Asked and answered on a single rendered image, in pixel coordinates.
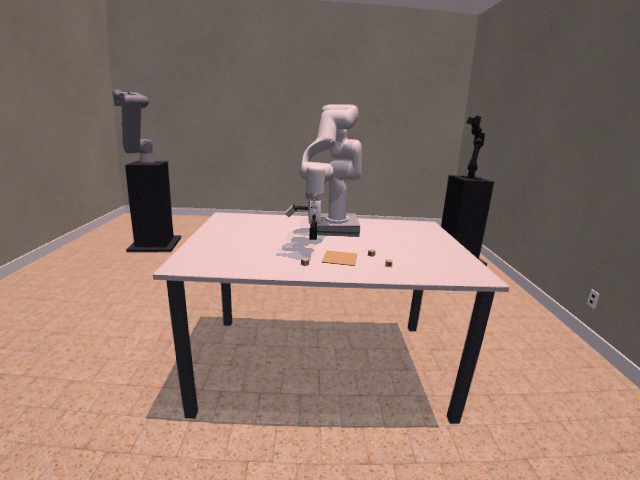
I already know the orange flat mat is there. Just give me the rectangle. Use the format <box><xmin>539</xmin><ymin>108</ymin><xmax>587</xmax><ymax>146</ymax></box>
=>
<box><xmin>322</xmin><ymin>250</ymin><xmax>357</xmax><ymax>266</ymax></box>

